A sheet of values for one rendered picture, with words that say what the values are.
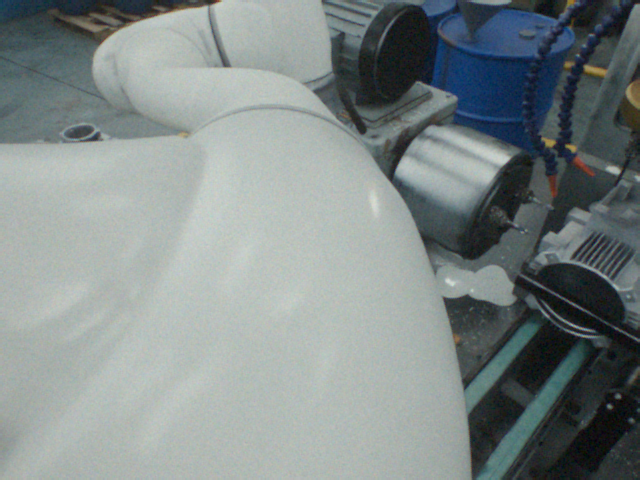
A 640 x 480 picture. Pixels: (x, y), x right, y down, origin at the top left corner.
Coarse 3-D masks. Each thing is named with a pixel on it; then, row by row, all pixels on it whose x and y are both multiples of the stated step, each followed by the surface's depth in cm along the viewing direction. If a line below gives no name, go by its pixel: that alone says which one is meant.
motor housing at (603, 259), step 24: (576, 240) 86; (600, 240) 82; (552, 264) 92; (576, 264) 80; (600, 264) 79; (624, 264) 80; (576, 288) 95; (600, 288) 95; (552, 312) 91; (624, 312) 85; (576, 336) 88; (600, 336) 84
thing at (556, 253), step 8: (592, 208) 92; (552, 248) 83; (560, 248) 82; (552, 256) 83; (560, 256) 82; (624, 288) 76; (632, 288) 76; (528, 296) 92; (624, 296) 77; (632, 296) 76; (536, 304) 90; (600, 344) 85; (608, 344) 84
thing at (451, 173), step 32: (448, 128) 98; (416, 160) 96; (448, 160) 93; (480, 160) 90; (512, 160) 90; (416, 192) 96; (448, 192) 91; (480, 192) 88; (512, 192) 97; (416, 224) 100; (448, 224) 93; (480, 224) 92; (480, 256) 104
